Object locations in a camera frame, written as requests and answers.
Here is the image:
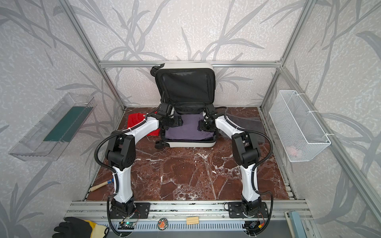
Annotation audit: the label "purple trousers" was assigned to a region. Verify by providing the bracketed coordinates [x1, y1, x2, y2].
[165, 114, 214, 140]

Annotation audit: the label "red t-shirt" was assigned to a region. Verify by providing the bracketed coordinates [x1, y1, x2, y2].
[127, 113, 160, 136]

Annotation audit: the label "grey towel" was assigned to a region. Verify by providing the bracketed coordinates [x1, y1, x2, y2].
[227, 114, 265, 134]

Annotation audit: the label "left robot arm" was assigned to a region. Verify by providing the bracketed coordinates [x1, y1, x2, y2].
[94, 103, 181, 217]

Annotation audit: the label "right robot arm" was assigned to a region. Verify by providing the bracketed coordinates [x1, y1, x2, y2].
[199, 104, 272, 217]

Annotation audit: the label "black and white suitcase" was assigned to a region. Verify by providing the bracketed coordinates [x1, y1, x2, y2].
[150, 62, 218, 149]

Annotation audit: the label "pink item in basket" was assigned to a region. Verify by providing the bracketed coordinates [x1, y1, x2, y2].
[286, 146, 303, 158]

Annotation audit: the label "small wooden block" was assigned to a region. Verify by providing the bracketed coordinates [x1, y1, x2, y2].
[186, 216, 199, 225]

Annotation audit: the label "round red green badge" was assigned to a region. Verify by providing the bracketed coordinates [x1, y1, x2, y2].
[157, 218, 168, 231]

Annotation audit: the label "green circuit board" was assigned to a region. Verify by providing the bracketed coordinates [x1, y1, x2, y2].
[118, 222, 137, 231]

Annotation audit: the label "black and yellow glove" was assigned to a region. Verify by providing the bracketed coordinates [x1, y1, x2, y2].
[52, 217, 109, 238]

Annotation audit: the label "white wire mesh basket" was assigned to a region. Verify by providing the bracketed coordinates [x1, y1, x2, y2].
[269, 90, 331, 162]

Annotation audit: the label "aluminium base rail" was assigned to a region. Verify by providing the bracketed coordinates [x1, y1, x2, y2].
[65, 200, 313, 222]

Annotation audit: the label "clear plastic wall tray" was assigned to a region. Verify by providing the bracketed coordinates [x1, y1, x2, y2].
[9, 93, 97, 162]

